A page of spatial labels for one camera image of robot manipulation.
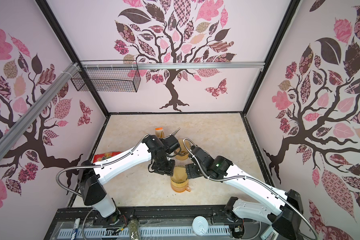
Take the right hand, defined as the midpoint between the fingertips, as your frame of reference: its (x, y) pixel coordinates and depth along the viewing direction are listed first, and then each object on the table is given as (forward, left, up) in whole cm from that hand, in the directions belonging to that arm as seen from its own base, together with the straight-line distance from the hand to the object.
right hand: (191, 167), depth 76 cm
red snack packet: (+12, +56, -10) cm, 58 cm away
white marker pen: (-23, +56, -12) cm, 62 cm away
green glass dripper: (-7, +6, -5) cm, 11 cm away
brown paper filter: (-3, +6, -1) cm, 7 cm away
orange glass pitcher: (-7, +6, -13) cm, 16 cm away
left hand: (-4, +12, 0) cm, 13 cm away
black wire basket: (+77, +68, +4) cm, 103 cm away
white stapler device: (-27, -34, -12) cm, 45 cm away
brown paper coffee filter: (+1, +3, +19) cm, 20 cm away
